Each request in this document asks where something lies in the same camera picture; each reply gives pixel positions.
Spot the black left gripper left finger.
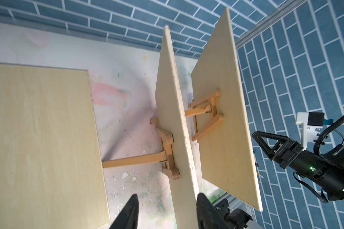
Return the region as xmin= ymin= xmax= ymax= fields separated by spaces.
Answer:
xmin=110 ymin=194 xmax=139 ymax=229

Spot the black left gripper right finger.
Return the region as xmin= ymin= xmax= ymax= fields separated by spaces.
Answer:
xmin=196 ymin=193 xmax=228 ymax=229

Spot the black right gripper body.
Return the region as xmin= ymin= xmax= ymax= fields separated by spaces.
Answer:
xmin=278 ymin=141 xmax=327 ymax=179

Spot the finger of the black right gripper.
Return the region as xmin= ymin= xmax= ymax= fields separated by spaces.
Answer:
xmin=252 ymin=131 xmax=289 ymax=160

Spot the plywood board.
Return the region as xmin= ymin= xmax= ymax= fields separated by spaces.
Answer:
xmin=155 ymin=26 xmax=199 ymax=229
xmin=191 ymin=9 xmax=263 ymax=211
xmin=0 ymin=64 xmax=110 ymax=229

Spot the wooden easel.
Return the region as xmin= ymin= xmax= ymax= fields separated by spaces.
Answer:
xmin=102 ymin=117 xmax=181 ymax=180
xmin=185 ymin=89 xmax=225 ymax=141

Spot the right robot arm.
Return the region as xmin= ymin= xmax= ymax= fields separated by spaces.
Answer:
xmin=252 ymin=131 xmax=344 ymax=203

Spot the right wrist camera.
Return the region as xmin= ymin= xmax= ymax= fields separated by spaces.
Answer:
xmin=296 ymin=112 xmax=333 ymax=150

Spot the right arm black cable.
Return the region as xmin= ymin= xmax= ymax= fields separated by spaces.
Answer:
xmin=313 ymin=106 xmax=344 ymax=158

